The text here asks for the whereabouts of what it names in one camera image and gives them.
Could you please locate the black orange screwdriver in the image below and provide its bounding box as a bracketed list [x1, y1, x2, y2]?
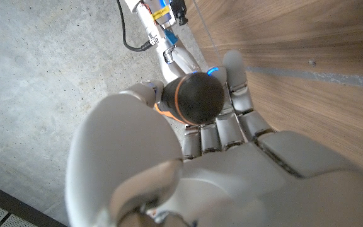
[154, 72, 226, 125]

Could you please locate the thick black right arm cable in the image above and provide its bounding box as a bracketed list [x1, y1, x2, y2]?
[116, 0, 153, 53]

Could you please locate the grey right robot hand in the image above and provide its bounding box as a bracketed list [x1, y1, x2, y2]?
[135, 0, 203, 83]

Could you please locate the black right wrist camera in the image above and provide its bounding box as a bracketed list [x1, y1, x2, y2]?
[170, 0, 189, 26]

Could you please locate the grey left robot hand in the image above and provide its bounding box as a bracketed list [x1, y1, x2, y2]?
[64, 49, 363, 227]

